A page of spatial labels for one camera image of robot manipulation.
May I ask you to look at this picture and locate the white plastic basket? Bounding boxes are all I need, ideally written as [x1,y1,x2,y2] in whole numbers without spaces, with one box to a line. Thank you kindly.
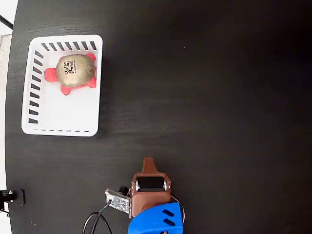
[20,34,103,137]

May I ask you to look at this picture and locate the red turtle toy gold shell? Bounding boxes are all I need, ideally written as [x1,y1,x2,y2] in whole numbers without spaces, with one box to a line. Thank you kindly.
[44,52,98,96]

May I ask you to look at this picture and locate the black table clamp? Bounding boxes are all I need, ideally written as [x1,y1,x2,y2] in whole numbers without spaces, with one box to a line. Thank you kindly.
[0,188,26,218]

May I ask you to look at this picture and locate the black rod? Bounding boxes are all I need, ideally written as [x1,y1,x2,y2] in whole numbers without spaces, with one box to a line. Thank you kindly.
[0,14,14,30]

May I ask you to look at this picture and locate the red white black servo wire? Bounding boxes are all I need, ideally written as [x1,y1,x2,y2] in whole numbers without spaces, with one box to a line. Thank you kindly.
[170,195,186,224]

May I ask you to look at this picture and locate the bare camera circuit board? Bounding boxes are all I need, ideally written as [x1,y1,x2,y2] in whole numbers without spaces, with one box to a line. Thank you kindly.
[105,188,131,216]

